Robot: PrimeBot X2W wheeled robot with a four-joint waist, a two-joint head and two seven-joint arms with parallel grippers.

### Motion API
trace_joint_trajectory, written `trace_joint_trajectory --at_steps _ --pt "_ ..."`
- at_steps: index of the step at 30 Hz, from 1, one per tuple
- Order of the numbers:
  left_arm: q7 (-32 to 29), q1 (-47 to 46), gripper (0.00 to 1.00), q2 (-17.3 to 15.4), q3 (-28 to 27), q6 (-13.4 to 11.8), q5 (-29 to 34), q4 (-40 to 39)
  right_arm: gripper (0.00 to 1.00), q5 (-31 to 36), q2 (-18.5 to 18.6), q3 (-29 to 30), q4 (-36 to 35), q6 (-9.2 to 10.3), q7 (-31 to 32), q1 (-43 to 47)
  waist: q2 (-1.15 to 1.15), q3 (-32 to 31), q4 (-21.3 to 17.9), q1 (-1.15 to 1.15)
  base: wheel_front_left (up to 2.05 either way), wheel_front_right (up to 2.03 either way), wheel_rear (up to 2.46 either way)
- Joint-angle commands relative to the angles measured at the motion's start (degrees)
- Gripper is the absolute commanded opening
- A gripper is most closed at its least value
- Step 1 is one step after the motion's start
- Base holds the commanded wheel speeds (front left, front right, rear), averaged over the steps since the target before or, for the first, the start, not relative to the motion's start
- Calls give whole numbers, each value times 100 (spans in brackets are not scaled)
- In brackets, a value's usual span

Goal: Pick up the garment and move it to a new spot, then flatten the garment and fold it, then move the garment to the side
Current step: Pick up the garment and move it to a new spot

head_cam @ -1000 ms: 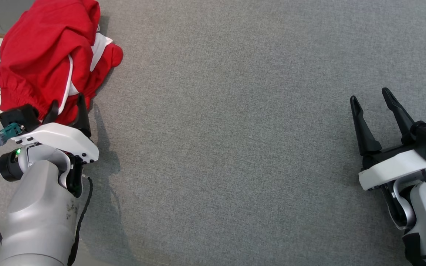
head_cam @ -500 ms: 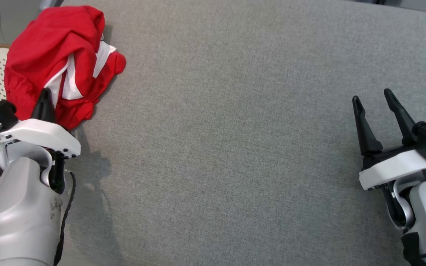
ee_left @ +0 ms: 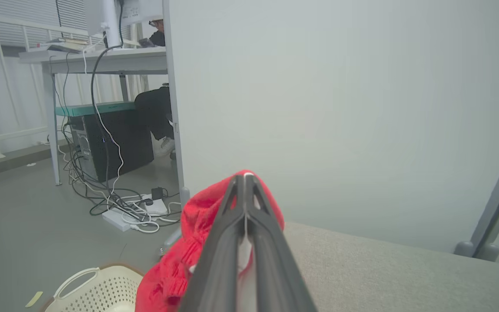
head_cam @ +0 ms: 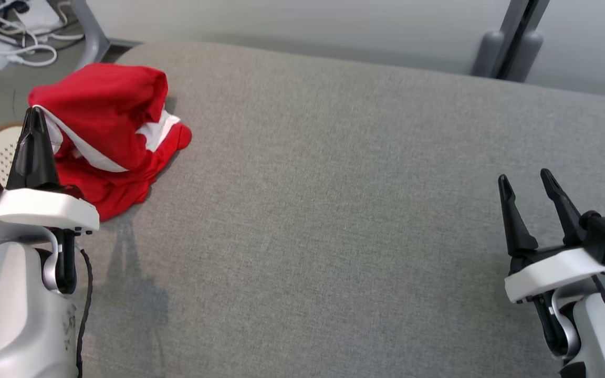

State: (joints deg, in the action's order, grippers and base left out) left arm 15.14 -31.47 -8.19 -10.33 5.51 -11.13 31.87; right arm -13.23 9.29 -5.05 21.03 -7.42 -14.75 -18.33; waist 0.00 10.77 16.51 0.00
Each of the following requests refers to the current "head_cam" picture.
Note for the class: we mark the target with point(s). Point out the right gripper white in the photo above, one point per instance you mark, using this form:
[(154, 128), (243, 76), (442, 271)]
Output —
[(549, 273)]

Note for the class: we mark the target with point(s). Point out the white power adapter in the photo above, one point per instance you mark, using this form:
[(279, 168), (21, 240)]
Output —
[(40, 16)]

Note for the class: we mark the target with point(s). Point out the red shirt with white sleeves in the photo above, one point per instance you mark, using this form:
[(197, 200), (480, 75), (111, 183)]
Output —
[(124, 191)]

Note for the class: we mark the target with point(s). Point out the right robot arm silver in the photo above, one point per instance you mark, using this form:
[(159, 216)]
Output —
[(591, 341)]

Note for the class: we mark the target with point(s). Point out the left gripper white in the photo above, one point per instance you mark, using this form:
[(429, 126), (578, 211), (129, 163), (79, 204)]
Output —
[(34, 207)]

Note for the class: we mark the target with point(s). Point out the grey partition post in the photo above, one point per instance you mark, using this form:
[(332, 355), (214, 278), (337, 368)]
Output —
[(520, 26)]

